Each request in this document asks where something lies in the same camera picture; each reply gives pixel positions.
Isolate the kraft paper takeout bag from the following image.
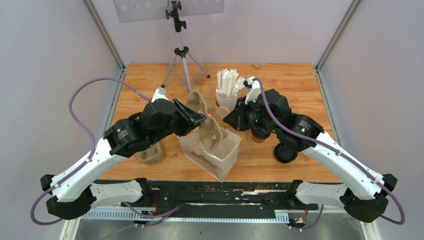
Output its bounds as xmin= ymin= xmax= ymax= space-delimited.
xmin=178 ymin=124 xmax=242 ymax=182

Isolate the white straw holder cup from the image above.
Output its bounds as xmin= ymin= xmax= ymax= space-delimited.
xmin=215 ymin=88 xmax=239 ymax=117

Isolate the grey camera tripod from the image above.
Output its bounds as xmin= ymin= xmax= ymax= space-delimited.
xmin=161 ymin=0 xmax=211 ymax=93

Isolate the stack of black lids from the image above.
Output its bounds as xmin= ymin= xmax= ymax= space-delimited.
xmin=273 ymin=143 xmax=298 ymax=164

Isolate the bundle of wrapped straws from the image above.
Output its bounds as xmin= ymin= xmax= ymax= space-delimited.
xmin=216 ymin=68 xmax=246 ymax=99

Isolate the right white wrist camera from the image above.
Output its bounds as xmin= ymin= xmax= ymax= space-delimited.
xmin=243 ymin=76 xmax=261 ymax=105

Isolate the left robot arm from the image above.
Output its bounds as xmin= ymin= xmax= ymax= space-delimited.
xmin=40 ymin=99 xmax=207 ymax=220

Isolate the brown pulp cup carrier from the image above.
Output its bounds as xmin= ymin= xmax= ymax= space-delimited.
xmin=135 ymin=142 xmax=164 ymax=164

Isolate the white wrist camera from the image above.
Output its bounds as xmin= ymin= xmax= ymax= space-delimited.
xmin=150 ymin=87 xmax=169 ymax=103
xmin=243 ymin=76 xmax=261 ymax=105

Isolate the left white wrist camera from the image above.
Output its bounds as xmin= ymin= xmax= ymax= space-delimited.
xmin=150 ymin=87 xmax=169 ymax=103

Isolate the single pulp cup carrier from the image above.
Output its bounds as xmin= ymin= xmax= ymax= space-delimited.
xmin=186 ymin=90 xmax=228 ymax=153

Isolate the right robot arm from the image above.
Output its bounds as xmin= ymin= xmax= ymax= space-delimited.
xmin=223 ymin=89 xmax=398 ymax=223

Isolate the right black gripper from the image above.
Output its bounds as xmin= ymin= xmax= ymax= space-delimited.
xmin=223 ymin=96 xmax=279 ymax=134

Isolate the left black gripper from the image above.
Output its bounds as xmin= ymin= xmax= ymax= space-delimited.
xmin=150 ymin=98 xmax=208 ymax=146

